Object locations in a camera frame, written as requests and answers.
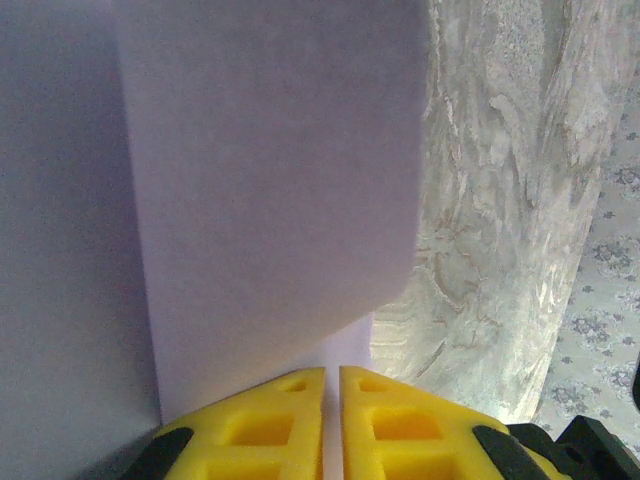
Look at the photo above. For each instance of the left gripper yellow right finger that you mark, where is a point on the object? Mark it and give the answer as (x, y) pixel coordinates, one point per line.
(400, 430)

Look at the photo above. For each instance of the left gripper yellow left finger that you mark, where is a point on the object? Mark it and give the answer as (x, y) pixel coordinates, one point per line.
(260, 430)

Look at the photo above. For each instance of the purple square paper sheet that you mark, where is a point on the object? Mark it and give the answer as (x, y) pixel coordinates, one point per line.
(250, 175)

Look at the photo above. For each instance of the floral patterned backdrop cloth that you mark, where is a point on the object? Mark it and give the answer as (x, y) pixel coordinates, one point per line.
(610, 300)

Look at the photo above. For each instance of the marble patterned table cover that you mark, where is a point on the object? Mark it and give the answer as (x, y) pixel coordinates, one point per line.
(500, 200)

